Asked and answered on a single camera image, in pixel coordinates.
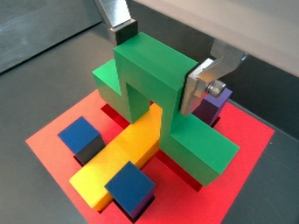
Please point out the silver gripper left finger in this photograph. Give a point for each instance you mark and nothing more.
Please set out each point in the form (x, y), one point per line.
(122, 26)

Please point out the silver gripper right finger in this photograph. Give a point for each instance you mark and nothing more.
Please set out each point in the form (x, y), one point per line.
(202, 79)

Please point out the green bridge-shaped block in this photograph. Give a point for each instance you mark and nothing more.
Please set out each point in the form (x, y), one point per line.
(146, 74)

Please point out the red base board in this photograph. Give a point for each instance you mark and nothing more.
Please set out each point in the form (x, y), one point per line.
(178, 204)

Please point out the right purple block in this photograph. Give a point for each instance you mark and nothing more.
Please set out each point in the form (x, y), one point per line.
(211, 105)

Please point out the long yellow bar block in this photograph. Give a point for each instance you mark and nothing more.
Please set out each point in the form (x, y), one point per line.
(134, 145)

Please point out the right blue block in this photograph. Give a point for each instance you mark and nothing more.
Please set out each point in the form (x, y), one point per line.
(83, 140)

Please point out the blue block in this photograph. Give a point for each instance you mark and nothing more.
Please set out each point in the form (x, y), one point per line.
(83, 140)
(132, 190)

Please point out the left blue block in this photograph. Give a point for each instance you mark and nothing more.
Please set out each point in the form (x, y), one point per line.
(132, 190)

